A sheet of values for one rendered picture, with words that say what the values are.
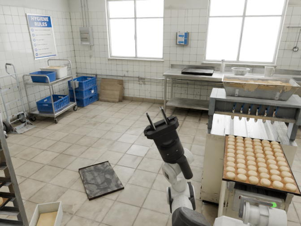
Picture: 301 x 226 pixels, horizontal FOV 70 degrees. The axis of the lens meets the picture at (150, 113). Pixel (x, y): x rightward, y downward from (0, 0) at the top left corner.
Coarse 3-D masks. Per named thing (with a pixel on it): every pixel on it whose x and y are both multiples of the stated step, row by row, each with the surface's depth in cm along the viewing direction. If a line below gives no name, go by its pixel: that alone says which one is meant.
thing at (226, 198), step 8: (224, 184) 151; (240, 184) 131; (224, 192) 139; (232, 192) 129; (256, 192) 125; (264, 192) 125; (272, 192) 125; (280, 192) 125; (224, 200) 133; (232, 200) 131; (224, 208) 135; (280, 208) 122; (232, 216) 135
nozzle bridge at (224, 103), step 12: (216, 96) 185; (228, 96) 185; (216, 108) 194; (228, 108) 190; (240, 108) 187; (252, 108) 183; (264, 108) 180; (276, 108) 177; (288, 108) 174; (300, 108) 164; (276, 120) 175; (288, 120) 172; (300, 120) 166; (288, 132) 188
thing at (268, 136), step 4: (260, 120) 220; (264, 124) 199; (264, 128) 195; (268, 128) 191; (264, 132) 193; (268, 132) 184; (268, 136) 177; (272, 140) 170; (284, 196) 119; (288, 196) 115; (292, 196) 114; (284, 200) 118; (288, 200) 116
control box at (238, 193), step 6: (240, 192) 125; (246, 192) 125; (252, 192) 125; (234, 198) 127; (258, 198) 121; (264, 198) 121; (270, 198) 121; (276, 198) 121; (234, 204) 128; (252, 204) 124; (258, 204) 123; (276, 204) 119; (234, 210) 129
